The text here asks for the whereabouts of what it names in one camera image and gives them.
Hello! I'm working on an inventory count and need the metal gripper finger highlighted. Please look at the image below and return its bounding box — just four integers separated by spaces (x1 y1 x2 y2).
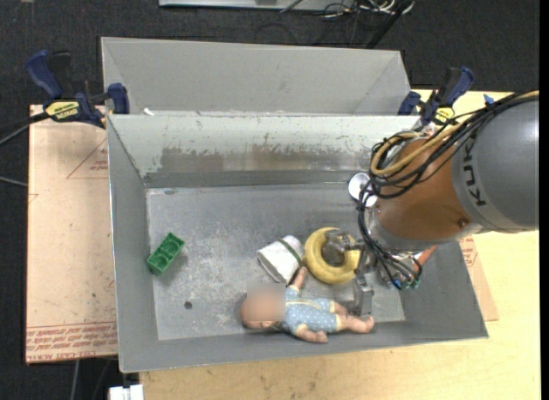
322 230 358 267
352 276 376 318

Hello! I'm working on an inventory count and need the baby doll in blue outfit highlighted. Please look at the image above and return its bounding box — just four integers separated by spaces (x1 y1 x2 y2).
238 265 376 344

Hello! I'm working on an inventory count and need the green toy brick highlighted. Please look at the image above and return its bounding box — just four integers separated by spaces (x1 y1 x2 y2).
145 232 186 276

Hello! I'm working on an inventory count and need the white cup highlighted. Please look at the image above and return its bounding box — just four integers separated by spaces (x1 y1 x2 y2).
256 234 306 285

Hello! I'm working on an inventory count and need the yellow ring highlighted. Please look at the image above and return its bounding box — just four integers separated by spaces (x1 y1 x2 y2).
303 226 364 286

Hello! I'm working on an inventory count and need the orange tapered object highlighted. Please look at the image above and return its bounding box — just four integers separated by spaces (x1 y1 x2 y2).
417 244 439 269

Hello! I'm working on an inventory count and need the grey metal bin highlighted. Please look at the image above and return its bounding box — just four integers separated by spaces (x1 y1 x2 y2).
100 36 490 374

